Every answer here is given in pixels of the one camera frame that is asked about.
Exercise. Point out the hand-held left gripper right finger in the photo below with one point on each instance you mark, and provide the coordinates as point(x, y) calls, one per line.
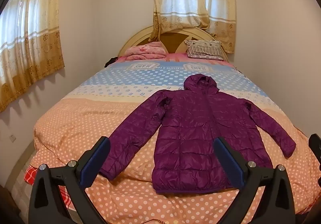
point(228, 161)

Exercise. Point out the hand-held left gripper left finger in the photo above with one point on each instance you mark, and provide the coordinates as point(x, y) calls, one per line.
point(96, 161)

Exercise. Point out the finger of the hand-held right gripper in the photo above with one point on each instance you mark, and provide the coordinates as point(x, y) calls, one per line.
point(315, 142)

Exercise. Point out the purple hooded puffer jacket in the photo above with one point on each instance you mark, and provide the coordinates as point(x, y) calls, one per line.
point(190, 126)

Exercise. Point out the polka dot bedspread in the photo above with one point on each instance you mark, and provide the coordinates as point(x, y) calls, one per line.
point(87, 118)

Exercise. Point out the red plaid cloth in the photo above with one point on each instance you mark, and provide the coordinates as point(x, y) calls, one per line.
point(31, 175)

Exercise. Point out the dark cloth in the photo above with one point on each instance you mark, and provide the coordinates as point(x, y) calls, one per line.
point(111, 61)

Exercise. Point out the striped frilled pillow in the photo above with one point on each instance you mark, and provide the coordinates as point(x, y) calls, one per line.
point(204, 49)

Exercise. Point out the folded pink blanket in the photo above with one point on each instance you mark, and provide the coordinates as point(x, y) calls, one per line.
point(145, 51)

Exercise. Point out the cream wooden headboard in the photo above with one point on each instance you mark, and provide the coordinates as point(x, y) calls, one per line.
point(175, 41)

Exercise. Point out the cream floral curtain with valance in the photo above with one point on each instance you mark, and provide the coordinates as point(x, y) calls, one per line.
point(190, 1)

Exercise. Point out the white wall outlet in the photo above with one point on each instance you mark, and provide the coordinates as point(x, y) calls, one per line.
point(11, 137)

